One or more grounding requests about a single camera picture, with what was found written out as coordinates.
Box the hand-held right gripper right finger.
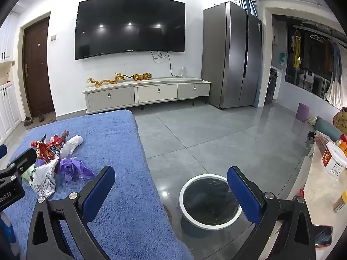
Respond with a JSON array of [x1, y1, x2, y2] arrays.
[[227, 166, 316, 260]]

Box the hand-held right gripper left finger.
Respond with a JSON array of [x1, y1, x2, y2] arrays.
[[26, 166, 116, 260]]

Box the green paper scrap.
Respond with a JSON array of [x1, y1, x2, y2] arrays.
[[22, 167, 36, 186]]

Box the red snack packet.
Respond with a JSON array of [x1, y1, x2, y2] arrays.
[[30, 134, 70, 166]]

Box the white printed plastic bag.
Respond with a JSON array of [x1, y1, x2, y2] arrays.
[[29, 157, 59, 198]]

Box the purple plastic bag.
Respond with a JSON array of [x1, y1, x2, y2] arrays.
[[59, 157, 95, 182]]

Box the round white trash bin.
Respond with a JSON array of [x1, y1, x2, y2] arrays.
[[179, 175, 243, 239]]

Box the white paper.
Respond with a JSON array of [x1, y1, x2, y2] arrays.
[[61, 135, 83, 158]]

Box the person's left hand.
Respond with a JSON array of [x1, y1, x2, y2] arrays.
[[0, 213, 17, 252]]

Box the blue fluffy blanket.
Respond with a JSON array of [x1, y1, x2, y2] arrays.
[[0, 110, 194, 260]]

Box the white cupboard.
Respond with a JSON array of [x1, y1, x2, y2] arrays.
[[0, 12, 23, 145]]

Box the red-cased phone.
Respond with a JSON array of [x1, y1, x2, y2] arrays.
[[312, 225, 333, 248]]

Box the brown wooden door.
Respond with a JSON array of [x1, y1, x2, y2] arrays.
[[22, 16, 57, 119]]

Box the white plastic basket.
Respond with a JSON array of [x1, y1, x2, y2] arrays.
[[321, 141, 347, 181]]

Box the yellow bottle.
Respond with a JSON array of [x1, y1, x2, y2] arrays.
[[332, 191, 347, 213]]

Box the purple small bin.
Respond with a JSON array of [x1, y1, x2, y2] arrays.
[[295, 102, 311, 122]]

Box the grey-blue cushion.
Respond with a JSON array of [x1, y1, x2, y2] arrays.
[[314, 116, 344, 142]]

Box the white television cabinet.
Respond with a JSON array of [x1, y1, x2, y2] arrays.
[[82, 76, 211, 114]]

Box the orange fruit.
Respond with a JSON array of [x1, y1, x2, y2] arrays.
[[338, 134, 347, 158]]

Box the golden dragon figurine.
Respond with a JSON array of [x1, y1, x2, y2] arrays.
[[87, 73, 130, 87]]

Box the dark washing machine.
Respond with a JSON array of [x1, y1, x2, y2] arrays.
[[264, 68, 283, 105]]

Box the brown bag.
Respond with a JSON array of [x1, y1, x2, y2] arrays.
[[332, 107, 347, 135]]

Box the golden tiger figurine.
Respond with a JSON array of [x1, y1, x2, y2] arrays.
[[129, 72, 152, 82]]

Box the white hanging cloth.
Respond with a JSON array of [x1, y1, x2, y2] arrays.
[[325, 81, 347, 111]]

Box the grey double-door refrigerator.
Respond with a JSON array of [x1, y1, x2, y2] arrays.
[[201, 1, 263, 110]]

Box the yellow hanging garment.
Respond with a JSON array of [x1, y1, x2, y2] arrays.
[[291, 35, 302, 68]]

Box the dark hanging clothes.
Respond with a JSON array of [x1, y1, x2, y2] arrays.
[[301, 32, 333, 73]]

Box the blue denim garment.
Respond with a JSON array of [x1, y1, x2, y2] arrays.
[[331, 42, 343, 85]]

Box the blue curtain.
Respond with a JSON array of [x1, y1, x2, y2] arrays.
[[238, 0, 258, 17]]

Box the black television cable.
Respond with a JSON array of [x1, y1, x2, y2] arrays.
[[150, 50, 177, 78]]

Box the black wall television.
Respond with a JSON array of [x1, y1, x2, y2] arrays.
[[74, 0, 186, 60]]

